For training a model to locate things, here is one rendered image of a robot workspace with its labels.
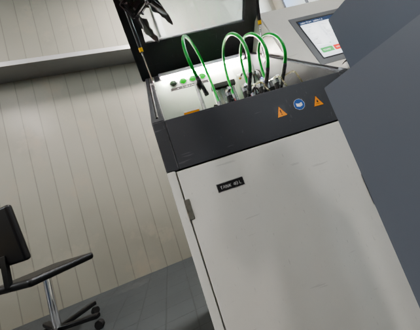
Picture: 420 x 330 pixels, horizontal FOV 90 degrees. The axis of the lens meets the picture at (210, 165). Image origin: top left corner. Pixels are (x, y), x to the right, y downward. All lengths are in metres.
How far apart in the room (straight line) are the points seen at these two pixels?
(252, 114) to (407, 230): 0.47
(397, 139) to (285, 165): 0.38
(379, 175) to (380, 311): 0.56
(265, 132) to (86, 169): 2.69
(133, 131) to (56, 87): 1.18
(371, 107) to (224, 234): 0.46
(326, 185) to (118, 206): 2.58
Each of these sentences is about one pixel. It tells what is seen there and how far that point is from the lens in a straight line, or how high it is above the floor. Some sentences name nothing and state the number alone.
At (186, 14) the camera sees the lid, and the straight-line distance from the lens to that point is 1.35.
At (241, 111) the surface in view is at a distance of 0.69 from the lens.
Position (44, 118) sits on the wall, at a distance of 3.51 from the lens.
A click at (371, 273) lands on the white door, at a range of 0.84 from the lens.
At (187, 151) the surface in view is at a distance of 0.63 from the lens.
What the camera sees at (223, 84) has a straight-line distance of 1.31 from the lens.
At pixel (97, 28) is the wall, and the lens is 4.06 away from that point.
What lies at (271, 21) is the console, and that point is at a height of 1.46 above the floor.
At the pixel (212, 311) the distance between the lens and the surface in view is 0.69.
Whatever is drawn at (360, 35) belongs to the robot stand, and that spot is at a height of 0.84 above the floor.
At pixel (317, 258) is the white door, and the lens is 0.74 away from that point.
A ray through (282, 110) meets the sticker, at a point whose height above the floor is 0.87.
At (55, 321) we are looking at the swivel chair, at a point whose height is 0.16.
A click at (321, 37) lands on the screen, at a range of 1.39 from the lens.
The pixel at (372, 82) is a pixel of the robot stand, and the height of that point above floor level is 0.76.
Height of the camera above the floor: 0.69
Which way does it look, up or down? 7 degrees up
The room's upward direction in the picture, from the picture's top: 19 degrees counter-clockwise
